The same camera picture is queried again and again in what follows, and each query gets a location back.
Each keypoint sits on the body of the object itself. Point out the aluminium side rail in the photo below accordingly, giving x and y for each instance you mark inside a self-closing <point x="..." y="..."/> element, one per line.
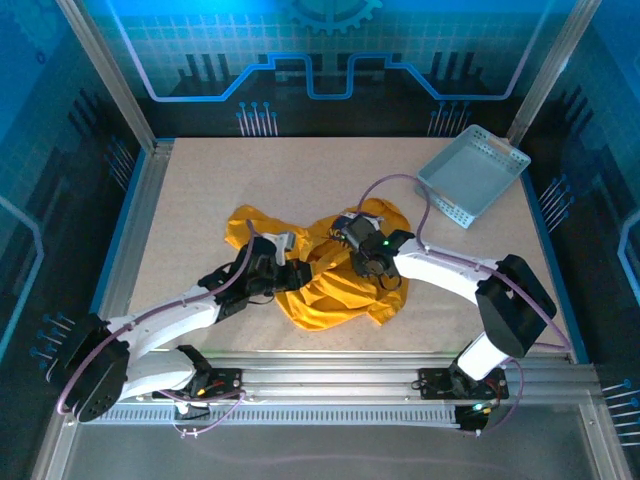
<point x="151" y="172"/>

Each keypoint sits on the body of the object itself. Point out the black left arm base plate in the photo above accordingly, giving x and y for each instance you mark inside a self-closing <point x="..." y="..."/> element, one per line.
<point x="227" y="382"/>

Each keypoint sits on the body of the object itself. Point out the yellow t-shirt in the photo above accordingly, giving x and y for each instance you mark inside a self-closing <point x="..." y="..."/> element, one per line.
<point x="340" y="305"/>

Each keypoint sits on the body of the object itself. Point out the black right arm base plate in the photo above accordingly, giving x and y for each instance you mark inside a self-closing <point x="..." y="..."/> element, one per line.
<point x="435" y="382"/>

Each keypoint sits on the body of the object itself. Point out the small white connector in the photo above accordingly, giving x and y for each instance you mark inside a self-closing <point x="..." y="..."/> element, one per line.
<point x="182" y="407"/>

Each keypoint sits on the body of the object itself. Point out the aluminium frame post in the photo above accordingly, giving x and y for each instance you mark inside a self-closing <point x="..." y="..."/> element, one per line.
<point x="550" y="75"/>
<point x="112" y="80"/>

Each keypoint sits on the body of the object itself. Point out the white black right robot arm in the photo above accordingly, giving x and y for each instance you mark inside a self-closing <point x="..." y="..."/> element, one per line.
<point x="515" y="305"/>

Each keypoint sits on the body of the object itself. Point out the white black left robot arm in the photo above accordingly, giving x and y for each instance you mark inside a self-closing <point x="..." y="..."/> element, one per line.
<point x="165" y="320"/>

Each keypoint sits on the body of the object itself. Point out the light blue plastic basket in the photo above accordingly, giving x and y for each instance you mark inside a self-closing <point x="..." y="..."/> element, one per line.
<point x="475" y="175"/>

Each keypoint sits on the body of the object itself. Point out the clear acrylic panel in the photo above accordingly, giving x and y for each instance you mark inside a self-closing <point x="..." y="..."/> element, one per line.
<point x="320" y="455"/>

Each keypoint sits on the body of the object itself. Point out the aluminium mounting rail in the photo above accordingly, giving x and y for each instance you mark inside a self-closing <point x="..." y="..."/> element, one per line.
<point x="325" y="372"/>

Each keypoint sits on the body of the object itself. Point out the small black connector box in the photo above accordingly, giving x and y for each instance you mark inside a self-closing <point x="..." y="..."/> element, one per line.
<point x="470" y="422"/>

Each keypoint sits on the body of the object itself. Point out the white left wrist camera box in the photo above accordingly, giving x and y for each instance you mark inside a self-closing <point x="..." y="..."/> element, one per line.
<point x="280" y="245"/>

